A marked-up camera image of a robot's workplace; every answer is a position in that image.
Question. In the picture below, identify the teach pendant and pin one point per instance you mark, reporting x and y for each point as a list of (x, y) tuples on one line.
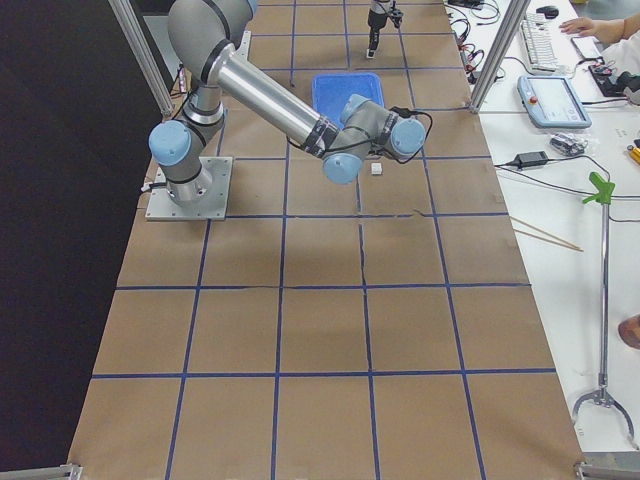
[(551, 102)]

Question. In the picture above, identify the person's hand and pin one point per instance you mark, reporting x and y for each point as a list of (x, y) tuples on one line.
[(584, 26)]

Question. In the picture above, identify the white block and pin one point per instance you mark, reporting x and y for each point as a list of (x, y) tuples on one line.
[(376, 169)]

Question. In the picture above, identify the white keyboard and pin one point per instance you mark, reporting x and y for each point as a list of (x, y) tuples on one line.
[(539, 52)]

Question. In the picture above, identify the aluminium frame post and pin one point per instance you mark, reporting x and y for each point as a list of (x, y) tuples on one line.
[(504, 36)]

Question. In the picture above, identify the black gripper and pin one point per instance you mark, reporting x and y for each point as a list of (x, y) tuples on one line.
[(374, 16)]

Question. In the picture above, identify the green handled grabber tool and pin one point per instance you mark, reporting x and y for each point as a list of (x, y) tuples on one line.
[(600, 396)]

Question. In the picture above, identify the black power adapter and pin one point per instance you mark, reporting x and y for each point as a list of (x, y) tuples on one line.
[(530, 159)]

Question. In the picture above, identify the blue plastic tray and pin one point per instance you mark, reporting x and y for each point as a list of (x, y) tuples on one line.
[(330, 92)]

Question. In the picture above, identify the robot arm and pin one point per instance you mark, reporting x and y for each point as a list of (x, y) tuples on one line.
[(206, 36), (380, 13)]

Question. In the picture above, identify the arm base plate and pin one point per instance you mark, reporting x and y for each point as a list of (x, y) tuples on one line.
[(206, 197)]

